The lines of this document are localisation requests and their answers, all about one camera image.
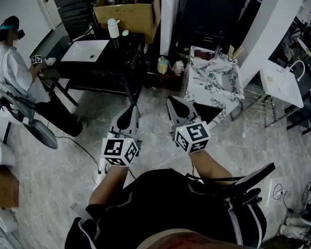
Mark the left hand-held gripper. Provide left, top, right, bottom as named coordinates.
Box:
left=101, top=104, right=144, bottom=168

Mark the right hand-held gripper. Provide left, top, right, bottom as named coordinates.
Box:
left=166, top=95, right=211, bottom=155

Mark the person's right forearm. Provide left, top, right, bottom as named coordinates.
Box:
left=189, top=150, right=234, bottom=182

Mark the person's left forearm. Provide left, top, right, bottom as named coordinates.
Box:
left=88, top=164, right=132, bottom=206

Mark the yellow-green plastic bottle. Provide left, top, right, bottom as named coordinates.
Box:
left=157, top=56, right=169, bottom=75

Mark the marble sink counter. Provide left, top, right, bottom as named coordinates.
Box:
left=182, top=45, right=246, bottom=126

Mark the pink crumpled object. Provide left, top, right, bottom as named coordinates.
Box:
left=172, top=60, right=185, bottom=77

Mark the black sink table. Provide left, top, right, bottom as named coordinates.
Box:
left=37, top=32, right=146, bottom=106

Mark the white power strip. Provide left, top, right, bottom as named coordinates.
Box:
left=91, top=162, right=110, bottom=187

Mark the chrome faucet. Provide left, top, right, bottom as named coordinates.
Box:
left=213, top=45, right=224, bottom=61

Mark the white rectangular basin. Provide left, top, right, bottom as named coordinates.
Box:
left=60, top=39, right=110, bottom=63

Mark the gray chair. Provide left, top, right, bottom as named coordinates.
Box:
left=0, top=83, right=59, bottom=150

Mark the person's black clothing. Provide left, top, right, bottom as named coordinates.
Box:
left=64, top=168, right=267, bottom=249

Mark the white bottle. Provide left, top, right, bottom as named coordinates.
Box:
left=107, top=18, right=121, bottom=39

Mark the dark grey waste bin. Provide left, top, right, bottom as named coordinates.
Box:
left=179, top=0, right=250, bottom=60

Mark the white sink counter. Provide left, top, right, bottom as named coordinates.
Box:
left=259, top=60, right=305, bottom=109

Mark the large cardboard box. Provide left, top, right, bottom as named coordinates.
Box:
left=92, top=0, right=162, bottom=45

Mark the white curved faucet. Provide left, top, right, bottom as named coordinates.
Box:
left=288, top=59, right=307, bottom=82

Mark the small brown cardboard box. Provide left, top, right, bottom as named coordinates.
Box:
left=0, top=162, right=20, bottom=209

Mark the white door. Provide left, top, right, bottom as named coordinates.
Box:
left=22, top=0, right=63, bottom=31

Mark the black floor cable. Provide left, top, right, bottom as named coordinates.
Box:
left=54, top=135, right=104, bottom=173

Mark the metal rack frame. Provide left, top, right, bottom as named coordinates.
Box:
left=230, top=86, right=278, bottom=129

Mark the white floor socket with cables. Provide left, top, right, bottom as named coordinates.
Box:
left=264, top=178, right=302, bottom=215

